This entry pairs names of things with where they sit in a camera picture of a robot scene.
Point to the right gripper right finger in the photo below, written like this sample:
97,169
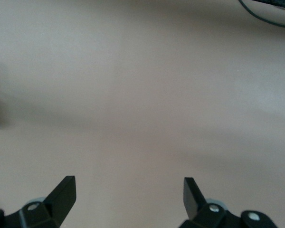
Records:
192,202

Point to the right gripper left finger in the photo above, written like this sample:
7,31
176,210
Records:
61,197

